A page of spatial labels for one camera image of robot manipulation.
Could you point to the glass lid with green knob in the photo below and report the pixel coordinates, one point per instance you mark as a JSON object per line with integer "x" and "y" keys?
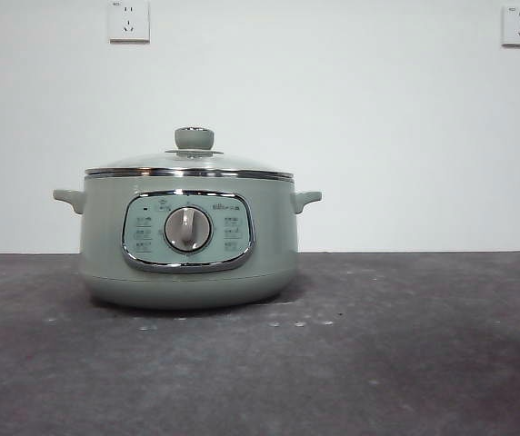
{"x": 193, "y": 137}

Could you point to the sage green electric pot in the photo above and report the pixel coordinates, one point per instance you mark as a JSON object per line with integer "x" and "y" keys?
{"x": 105, "y": 236}

